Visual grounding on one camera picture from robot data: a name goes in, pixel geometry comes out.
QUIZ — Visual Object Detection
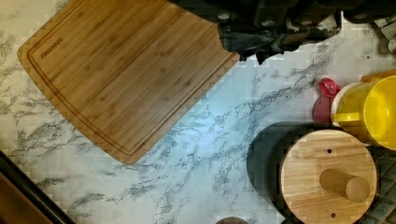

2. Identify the orange cup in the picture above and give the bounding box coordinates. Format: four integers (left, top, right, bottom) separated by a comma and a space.
361, 69, 396, 82

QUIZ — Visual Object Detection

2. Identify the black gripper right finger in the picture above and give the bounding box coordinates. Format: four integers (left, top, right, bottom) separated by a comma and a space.
281, 12, 341, 51

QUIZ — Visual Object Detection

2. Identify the black canister with wooden lid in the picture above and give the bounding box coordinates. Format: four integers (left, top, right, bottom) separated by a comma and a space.
247, 121, 377, 224

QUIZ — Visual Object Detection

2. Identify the red pink mug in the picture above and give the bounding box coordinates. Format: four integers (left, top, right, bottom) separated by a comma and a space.
312, 77, 340, 123

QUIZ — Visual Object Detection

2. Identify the bamboo cutting board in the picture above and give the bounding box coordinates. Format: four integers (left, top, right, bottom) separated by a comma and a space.
18, 0, 237, 164

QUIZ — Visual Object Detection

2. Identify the yellow mug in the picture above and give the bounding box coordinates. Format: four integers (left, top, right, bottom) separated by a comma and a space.
331, 77, 396, 149

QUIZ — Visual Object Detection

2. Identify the dark dish rack tray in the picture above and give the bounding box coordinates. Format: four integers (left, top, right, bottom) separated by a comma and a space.
356, 147, 396, 224

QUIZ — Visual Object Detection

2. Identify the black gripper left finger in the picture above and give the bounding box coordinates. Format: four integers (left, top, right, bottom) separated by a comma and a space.
218, 23, 285, 64

